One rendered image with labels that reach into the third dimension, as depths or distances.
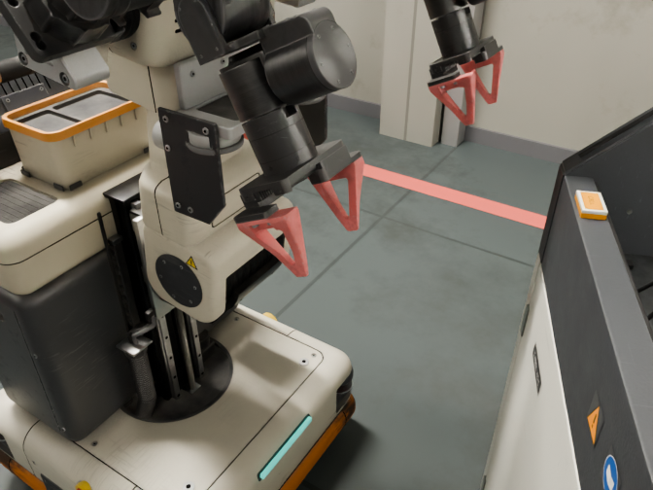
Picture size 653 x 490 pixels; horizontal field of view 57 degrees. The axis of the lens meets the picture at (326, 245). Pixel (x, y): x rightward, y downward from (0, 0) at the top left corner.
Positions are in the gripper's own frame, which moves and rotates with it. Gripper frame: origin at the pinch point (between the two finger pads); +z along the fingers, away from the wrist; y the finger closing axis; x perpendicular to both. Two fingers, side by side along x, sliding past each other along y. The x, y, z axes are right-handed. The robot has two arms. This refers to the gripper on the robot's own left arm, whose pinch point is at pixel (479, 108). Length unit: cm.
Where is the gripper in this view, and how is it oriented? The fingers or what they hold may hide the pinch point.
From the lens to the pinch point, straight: 97.1
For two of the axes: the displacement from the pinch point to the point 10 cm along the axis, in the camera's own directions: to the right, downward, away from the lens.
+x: -7.5, 0.9, 6.6
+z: 3.8, 8.7, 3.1
